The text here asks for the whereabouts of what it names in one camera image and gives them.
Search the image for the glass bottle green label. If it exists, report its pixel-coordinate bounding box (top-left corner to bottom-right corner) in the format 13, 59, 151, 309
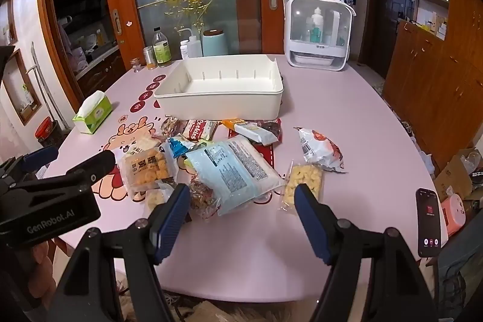
152, 27, 171, 63

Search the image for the red cookie packet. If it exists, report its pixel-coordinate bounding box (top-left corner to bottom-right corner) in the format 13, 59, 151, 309
181, 118, 220, 142

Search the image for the clear yellow puff packet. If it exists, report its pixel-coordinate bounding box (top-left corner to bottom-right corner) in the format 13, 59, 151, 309
278, 161, 325, 218

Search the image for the white orange snack packet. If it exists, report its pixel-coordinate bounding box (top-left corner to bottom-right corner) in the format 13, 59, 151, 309
293, 126, 346, 172

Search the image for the light blue canister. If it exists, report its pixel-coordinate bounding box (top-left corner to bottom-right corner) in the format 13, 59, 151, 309
202, 28, 229, 57

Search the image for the white bottle sterilizer cabinet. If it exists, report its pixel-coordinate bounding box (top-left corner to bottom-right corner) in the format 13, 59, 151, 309
282, 0, 357, 73

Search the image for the clear yellow cracker packet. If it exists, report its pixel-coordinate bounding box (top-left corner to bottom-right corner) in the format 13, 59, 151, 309
119, 146, 178, 202

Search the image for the dark cloth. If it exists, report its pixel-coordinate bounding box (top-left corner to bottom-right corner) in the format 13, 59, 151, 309
426, 231, 483, 322

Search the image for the cardboard box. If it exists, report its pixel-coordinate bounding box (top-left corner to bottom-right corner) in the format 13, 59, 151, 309
432, 148, 483, 202

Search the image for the clear spice jar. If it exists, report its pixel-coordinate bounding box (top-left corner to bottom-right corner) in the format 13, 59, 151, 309
142, 46, 157, 71

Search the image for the metal pole rack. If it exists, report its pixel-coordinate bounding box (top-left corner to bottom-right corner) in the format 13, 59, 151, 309
28, 43, 65, 149

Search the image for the white bottle teal label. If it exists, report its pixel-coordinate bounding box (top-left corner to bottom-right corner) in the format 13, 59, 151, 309
309, 7, 325, 43

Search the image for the orange oat bar packet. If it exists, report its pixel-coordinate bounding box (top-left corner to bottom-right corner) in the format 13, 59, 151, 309
221, 118, 278, 146

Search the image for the white plastic storage bin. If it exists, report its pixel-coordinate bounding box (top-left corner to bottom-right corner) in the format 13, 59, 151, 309
153, 54, 284, 120

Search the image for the person's left hand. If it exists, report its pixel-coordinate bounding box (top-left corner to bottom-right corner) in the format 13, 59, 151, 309
15, 237, 66, 292

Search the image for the large light blue packet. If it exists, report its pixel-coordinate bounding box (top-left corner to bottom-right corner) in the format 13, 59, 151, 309
185, 135, 283, 216

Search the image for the dark dried fruit packet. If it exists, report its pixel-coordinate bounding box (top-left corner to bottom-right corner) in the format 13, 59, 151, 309
257, 118, 283, 145

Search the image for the green tissue pack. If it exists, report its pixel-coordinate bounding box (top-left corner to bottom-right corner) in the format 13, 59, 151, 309
72, 90, 114, 135

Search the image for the wooden shelf cabinet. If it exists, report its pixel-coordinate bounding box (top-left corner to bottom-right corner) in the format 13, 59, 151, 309
381, 0, 483, 187

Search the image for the blue foil candy packet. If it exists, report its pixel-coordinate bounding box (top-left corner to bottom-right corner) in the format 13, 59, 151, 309
166, 135, 197, 158

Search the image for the small clear pale packet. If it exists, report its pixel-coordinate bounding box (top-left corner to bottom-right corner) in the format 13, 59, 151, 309
143, 182, 174, 211

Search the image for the red bin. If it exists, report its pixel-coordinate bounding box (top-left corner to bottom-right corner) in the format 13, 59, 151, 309
35, 117, 61, 147

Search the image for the kitchen counter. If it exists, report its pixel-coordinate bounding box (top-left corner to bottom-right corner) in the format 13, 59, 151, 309
73, 43, 127, 100

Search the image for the black smartphone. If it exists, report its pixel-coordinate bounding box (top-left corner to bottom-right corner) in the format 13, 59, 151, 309
415, 188, 442, 258

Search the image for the dark wooden door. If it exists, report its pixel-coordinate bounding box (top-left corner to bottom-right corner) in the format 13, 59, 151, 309
358, 0, 406, 79

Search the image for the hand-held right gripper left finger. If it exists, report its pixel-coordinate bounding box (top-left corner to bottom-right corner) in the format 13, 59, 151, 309
47, 183, 191, 322

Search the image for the white squeeze bottle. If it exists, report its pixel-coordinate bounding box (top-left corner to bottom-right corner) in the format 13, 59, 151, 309
177, 28, 202, 59

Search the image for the wooden wall frame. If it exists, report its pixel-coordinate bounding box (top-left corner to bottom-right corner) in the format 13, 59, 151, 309
2, 49, 42, 126

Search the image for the beige cracker packet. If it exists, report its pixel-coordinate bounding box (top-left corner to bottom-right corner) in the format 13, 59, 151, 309
113, 131, 163, 157

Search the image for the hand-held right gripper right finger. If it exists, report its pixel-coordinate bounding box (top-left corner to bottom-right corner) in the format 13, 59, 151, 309
294, 183, 440, 322

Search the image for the clear nut cluster packet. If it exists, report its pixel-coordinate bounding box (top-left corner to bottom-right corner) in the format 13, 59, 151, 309
160, 116, 185, 138

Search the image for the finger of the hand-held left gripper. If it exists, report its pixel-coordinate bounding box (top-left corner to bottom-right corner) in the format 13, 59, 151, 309
8, 149, 116, 202
0, 146, 59, 191

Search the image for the pink power socket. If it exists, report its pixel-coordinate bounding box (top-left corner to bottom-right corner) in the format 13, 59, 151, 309
440, 194, 466, 237

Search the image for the clear nut packet red edge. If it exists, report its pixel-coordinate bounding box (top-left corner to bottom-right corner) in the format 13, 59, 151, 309
189, 177, 223, 220

